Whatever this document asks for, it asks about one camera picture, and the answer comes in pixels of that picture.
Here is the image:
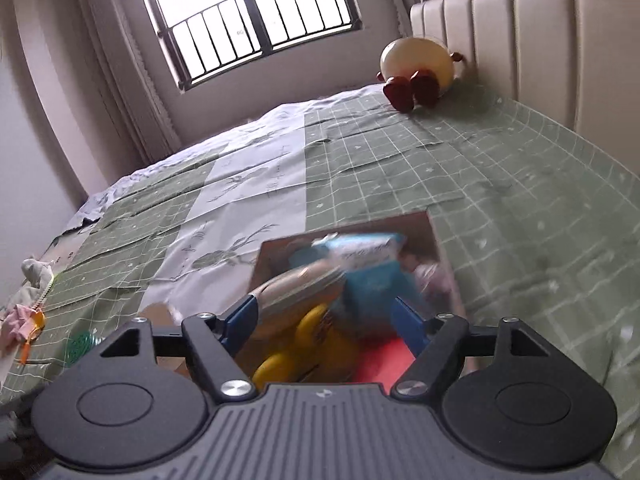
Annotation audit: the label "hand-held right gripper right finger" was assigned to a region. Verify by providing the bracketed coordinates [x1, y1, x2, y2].
[391, 296, 549, 402]

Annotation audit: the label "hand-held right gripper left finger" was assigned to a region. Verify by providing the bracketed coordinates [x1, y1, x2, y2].
[100, 294, 261, 404]

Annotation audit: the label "red packet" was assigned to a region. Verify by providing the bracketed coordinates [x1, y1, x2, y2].
[355, 337, 418, 386]

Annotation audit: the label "pink lace cloth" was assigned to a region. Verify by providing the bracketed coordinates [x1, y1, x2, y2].
[400, 255, 453, 306]

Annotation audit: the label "blue and white packet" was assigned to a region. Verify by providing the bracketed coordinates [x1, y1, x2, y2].
[250, 232, 423, 341]

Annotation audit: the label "yellow duck toy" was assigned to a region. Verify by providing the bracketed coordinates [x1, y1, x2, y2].
[251, 307, 361, 386]

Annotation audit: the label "pink cardboard box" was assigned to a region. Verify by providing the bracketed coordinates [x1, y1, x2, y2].
[230, 211, 471, 388]

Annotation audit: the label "green jar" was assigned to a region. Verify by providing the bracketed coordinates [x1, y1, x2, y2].
[67, 331, 99, 366]

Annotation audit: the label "green printed bed sheet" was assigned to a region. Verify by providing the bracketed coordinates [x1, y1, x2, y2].
[0, 82, 640, 480]

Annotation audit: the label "grey white cloth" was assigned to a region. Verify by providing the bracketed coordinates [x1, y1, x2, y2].
[20, 256, 55, 306]

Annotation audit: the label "cream plush toy red feet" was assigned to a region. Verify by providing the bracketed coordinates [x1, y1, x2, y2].
[376, 36, 466, 112]

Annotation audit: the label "barred window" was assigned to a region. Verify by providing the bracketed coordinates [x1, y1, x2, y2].
[132, 0, 363, 92]

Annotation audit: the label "beige padded headboard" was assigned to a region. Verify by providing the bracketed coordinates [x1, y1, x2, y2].
[410, 0, 640, 176]

